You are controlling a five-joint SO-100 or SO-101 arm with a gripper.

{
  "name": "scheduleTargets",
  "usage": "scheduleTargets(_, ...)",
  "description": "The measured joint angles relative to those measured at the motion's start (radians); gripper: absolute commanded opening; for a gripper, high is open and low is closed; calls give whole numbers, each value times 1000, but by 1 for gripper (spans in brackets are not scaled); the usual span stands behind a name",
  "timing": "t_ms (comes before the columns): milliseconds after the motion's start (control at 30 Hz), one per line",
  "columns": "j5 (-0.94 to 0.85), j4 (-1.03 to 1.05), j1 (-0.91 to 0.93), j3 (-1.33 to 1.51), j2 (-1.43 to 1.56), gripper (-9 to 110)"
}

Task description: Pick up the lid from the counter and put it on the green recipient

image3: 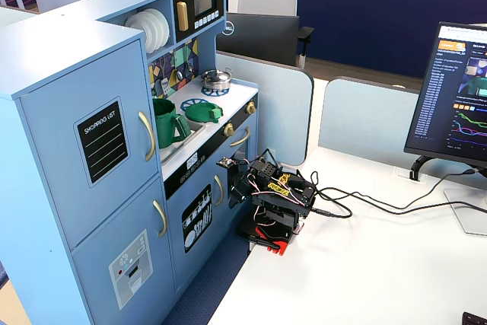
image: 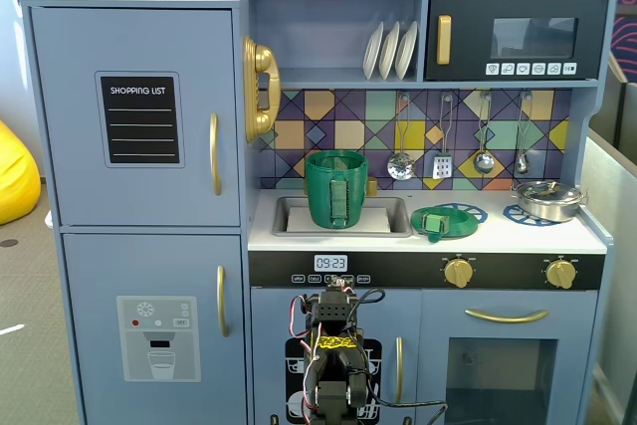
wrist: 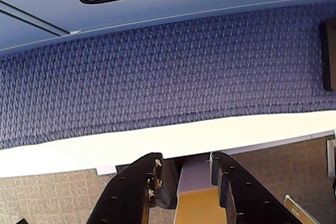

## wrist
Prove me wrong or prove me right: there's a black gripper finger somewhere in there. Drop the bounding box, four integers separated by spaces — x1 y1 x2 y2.
211 152 303 224
86 152 164 224

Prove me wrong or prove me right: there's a grey and yellow block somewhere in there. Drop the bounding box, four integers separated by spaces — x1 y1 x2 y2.
174 158 223 224

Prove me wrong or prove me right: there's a dark rectangular panel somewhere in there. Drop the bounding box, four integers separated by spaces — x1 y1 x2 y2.
319 18 336 92

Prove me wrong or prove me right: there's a blue toy kitchen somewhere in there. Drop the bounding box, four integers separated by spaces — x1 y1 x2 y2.
0 0 336 56

